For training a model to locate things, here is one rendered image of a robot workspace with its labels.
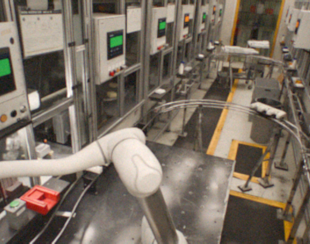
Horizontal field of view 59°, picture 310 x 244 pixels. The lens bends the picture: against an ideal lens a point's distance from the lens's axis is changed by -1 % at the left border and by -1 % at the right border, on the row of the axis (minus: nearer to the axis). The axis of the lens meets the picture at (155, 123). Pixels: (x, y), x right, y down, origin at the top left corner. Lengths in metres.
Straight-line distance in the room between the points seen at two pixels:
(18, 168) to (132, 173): 0.37
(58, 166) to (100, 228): 0.81
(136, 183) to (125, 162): 0.09
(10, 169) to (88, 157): 0.27
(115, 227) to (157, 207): 0.73
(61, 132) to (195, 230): 1.15
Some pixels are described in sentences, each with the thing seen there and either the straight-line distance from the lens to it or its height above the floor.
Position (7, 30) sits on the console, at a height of 1.80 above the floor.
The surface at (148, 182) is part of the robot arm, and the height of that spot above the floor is 1.42.
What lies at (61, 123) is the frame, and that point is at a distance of 2.08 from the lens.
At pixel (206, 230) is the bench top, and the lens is 1.82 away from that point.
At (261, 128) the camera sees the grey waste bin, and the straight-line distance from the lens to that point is 4.31.
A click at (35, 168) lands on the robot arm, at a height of 1.41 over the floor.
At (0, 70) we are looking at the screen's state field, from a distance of 1.35.
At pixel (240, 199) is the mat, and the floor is 0.01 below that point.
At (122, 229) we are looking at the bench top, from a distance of 1.77.
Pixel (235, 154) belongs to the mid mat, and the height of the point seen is 0.01.
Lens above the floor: 1.98
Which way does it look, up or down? 26 degrees down
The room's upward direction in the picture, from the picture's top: 3 degrees clockwise
